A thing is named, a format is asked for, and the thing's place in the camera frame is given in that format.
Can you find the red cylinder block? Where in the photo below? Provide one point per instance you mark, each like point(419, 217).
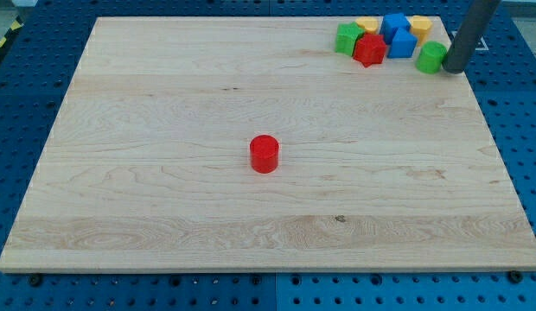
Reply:
point(264, 154)

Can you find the light wooden board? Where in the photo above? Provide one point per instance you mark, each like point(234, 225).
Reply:
point(147, 166)

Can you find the green star block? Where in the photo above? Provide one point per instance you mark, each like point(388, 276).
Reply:
point(347, 34)

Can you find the red star block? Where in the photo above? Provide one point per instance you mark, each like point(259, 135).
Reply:
point(370, 49)

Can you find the yellow heart block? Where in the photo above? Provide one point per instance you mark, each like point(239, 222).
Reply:
point(368, 23)

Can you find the blue pentagon block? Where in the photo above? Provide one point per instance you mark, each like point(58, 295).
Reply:
point(402, 45)

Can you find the blue cube block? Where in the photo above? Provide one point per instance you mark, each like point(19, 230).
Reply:
point(391, 23)

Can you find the green cylinder block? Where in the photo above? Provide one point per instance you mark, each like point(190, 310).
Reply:
point(430, 57)

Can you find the yellow hexagon block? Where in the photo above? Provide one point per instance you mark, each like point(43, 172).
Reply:
point(421, 27)

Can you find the grey cylindrical pointer rod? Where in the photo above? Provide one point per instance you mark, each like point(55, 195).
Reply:
point(478, 17)

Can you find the black bolt left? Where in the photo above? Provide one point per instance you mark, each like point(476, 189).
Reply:
point(35, 280)

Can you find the black bolt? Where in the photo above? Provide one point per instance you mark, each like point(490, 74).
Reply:
point(35, 280)
point(515, 276)

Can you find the black bolt right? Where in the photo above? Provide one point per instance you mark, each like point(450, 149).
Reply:
point(515, 276)

